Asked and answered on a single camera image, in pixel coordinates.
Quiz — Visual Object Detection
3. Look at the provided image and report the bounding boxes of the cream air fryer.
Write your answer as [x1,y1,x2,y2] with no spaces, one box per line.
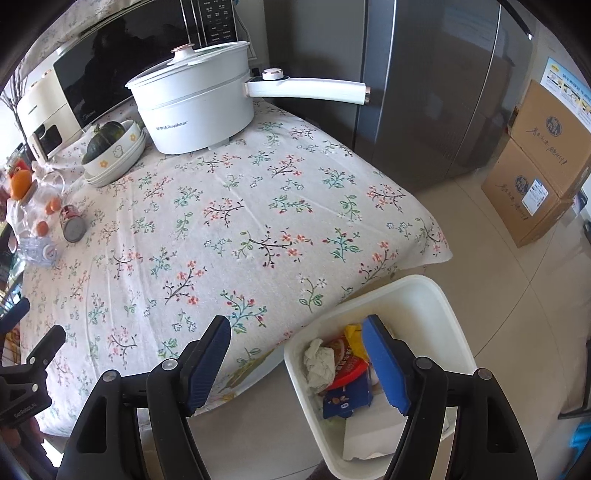
[16,80,84,162]

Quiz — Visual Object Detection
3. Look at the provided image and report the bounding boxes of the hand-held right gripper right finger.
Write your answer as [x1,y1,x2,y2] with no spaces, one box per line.
[361,315,539,480]

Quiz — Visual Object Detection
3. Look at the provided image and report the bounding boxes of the red snack packet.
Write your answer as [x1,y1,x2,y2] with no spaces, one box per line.
[330,339,370,391]

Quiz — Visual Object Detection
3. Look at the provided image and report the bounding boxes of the grey refrigerator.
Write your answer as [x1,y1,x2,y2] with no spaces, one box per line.
[245,0,534,192]

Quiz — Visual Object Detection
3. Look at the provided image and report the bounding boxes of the red drink can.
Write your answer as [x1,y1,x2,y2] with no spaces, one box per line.
[60,204,88,243]

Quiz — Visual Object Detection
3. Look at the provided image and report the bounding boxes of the dark green pumpkin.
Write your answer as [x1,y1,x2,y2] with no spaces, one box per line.
[88,121,126,158]

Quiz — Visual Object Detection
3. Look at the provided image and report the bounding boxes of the blue plastic bag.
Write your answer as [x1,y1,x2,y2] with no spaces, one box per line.
[570,425,591,462]

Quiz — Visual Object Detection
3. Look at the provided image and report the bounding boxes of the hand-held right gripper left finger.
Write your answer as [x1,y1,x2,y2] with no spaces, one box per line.
[55,315,232,480]

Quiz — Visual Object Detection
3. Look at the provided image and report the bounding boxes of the cardboard box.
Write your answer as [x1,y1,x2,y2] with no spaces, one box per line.
[508,79,591,199]
[481,138,585,248]

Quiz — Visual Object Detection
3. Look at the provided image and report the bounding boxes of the white flower print bowl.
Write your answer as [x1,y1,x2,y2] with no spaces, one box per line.
[82,119,141,178]

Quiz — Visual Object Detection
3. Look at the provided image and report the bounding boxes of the clear plastic container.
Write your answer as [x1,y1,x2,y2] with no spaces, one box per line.
[17,235,60,268]

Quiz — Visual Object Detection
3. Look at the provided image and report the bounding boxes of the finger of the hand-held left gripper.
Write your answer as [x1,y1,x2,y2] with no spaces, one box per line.
[0,298,31,333]
[25,324,66,370]

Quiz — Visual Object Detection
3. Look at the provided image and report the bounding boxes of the white plastic bin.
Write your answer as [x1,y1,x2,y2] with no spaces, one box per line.
[284,274,478,480]

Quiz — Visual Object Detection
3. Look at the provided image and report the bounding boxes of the crumpled white tissue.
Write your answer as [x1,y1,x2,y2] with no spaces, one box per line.
[303,338,335,393]

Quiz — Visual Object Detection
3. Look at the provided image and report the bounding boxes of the clear plastic bag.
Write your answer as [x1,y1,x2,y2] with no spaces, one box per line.
[9,171,65,268]

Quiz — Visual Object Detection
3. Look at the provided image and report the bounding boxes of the white electric pot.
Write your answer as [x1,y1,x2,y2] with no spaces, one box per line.
[126,41,372,155]

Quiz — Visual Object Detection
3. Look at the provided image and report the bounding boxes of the yellow wrapper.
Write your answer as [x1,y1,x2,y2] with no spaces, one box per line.
[344,324,370,363]

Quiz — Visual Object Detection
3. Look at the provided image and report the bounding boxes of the floral tablecloth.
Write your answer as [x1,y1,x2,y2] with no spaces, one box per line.
[18,99,453,437]

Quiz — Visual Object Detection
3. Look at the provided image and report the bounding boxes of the black microwave oven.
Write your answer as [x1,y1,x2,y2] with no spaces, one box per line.
[53,0,250,134]

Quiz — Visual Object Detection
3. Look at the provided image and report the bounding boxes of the blue snack packet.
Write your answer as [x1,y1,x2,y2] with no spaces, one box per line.
[322,378,374,420]

